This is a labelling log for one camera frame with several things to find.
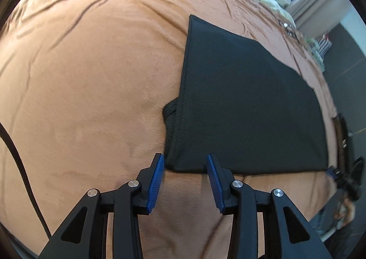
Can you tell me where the striped bag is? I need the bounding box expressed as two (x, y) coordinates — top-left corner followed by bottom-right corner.
(308, 32), (333, 68)

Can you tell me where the orange-brown bed blanket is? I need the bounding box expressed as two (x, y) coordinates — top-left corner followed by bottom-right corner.
(0, 0), (339, 256)

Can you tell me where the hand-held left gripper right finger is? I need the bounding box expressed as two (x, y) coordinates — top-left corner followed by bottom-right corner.
(206, 153), (331, 259)

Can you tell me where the black cable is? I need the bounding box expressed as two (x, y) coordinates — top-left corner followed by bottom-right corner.
(0, 122), (52, 239)

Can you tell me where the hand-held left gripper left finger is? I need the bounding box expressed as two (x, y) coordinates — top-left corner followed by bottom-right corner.
(38, 153), (165, 259)

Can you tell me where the black garment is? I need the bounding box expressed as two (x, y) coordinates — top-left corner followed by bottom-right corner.
(163, 14), (328, 175)

